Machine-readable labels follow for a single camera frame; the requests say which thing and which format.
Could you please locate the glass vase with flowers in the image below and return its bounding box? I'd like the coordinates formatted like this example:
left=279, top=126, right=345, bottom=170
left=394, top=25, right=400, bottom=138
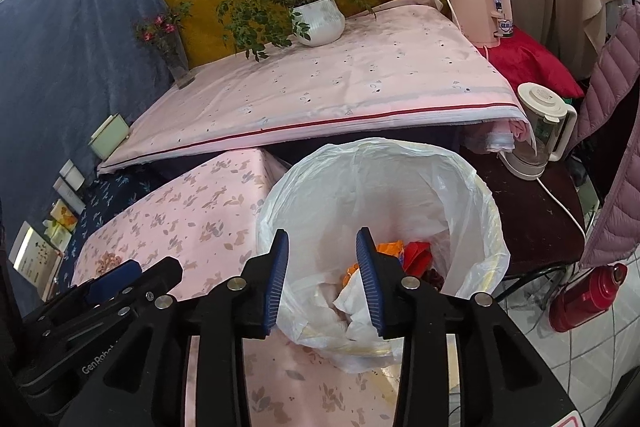
left=134, top=9, right=197, bottom=88

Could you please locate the dark red crumpled wrapper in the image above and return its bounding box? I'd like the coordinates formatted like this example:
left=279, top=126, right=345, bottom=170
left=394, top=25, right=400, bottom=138
left=420, top=267, right=446, bottom=293

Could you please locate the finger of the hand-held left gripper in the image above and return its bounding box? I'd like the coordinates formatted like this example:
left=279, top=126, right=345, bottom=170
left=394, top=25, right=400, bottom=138
left=30, top=257, right=183, bottom=353
left=22, top=259, right=144, bottom=323

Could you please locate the white round jar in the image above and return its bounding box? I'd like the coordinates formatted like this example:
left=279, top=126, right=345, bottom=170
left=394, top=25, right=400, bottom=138
left=60, top=159, right=86, bottom=190

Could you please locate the blue blanket backdrop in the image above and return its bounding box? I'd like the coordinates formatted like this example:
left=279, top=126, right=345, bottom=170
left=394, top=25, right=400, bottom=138
left=0, top=0, right=176, bottom=318

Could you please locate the pink white bundled cloth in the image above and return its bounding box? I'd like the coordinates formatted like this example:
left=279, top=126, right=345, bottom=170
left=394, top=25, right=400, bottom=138
left=467, top=117, right=533, bottom=155

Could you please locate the pink rabbit print tablecloth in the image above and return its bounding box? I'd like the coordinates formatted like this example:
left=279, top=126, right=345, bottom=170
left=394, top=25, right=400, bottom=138
left=70, top=147, right=461, bottom=427

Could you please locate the white trash bag bin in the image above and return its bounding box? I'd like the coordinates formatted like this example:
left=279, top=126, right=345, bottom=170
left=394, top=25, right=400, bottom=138
left=255, top=137, right=511, bottom=375

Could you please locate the red white paper bag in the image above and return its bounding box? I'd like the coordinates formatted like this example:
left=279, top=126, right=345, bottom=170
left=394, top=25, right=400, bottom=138
left=400, top=241, right=435, bottom=275

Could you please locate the white booklet box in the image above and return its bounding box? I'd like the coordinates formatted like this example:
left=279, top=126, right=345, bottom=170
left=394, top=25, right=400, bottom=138
left=9, top=222, right=66, bottom=300

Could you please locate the white glass electric kettle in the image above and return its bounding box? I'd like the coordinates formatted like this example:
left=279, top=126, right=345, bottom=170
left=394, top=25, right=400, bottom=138
left=500, top=82, right=578, bottom=181

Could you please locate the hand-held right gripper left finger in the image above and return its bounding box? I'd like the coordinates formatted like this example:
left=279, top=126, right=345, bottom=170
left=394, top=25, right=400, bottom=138
left=60, top=229, right=290, bottom=427

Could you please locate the pale pink bedsheet red stripe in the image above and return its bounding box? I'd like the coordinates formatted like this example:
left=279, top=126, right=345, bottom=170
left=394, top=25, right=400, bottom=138
left=96, top=0, right=531, bottom=175

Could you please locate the white tissue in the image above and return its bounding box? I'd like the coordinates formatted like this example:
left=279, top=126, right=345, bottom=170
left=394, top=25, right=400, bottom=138
left=332, top=274, right=396, bottom=343

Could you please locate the red thermos flask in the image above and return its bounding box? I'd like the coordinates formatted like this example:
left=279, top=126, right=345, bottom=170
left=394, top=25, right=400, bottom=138
left=548, top=263, right=628, bottom=334

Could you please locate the white kettle cable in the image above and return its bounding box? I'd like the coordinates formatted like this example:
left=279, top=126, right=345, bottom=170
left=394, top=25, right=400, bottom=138
left=537, top=177, right=588, bottom=240

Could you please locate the large orange wrapper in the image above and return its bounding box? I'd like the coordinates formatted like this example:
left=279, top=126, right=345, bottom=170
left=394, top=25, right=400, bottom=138
left=375, top=239, right=407, bottom=260

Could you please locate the pale green tissue box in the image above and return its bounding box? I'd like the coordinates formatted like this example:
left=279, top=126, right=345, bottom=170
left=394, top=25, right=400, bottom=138
left=89, top=113, right=131, bottom=160

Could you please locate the yellow floral box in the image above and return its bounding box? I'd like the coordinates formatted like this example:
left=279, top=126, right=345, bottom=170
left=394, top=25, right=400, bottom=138
left=50, top=199, right=80, bottom=230

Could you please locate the dark brown side table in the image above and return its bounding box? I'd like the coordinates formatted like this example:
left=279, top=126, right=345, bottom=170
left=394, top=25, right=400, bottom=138
left=457, top=142, right=588, bottom=313

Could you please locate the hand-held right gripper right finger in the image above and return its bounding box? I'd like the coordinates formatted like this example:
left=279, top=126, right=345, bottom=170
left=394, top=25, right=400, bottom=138
left=356, top=228, right=576, bottom=427

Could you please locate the green tissue pack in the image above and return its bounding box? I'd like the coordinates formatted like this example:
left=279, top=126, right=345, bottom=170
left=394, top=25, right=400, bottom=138
left=42, top=219, right=71, bottom=250

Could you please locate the red cloth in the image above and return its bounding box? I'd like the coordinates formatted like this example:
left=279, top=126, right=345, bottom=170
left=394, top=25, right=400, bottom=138
left=482, top=27, right=586, bottom=100

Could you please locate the navy floral cloth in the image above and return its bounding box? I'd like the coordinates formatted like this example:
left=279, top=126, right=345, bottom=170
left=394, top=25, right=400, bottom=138
left=55, top=169, right=161, bottom=298

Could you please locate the pink down jacket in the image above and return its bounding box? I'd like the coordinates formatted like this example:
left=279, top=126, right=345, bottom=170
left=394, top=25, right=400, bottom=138
left=572, top=0, right=640, bottom=270

